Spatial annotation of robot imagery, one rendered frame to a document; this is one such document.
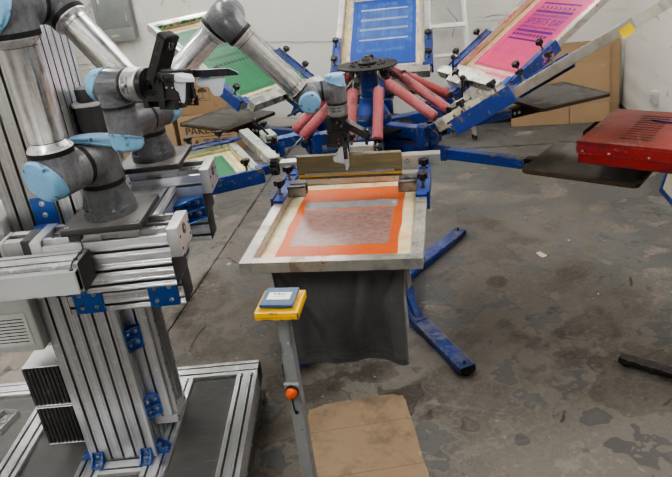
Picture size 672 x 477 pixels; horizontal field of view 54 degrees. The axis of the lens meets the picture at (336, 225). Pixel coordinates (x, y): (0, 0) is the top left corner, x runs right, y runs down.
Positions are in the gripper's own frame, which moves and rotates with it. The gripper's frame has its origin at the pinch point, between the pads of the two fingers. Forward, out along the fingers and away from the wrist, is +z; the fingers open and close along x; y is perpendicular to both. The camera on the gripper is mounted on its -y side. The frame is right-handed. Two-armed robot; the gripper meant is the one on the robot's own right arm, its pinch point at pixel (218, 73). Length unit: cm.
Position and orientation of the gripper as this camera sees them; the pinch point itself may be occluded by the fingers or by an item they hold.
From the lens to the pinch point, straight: 141.3
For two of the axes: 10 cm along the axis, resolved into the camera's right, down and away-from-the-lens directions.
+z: 9.0, 0.9, -4.3
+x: -4.4, 2.9, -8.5
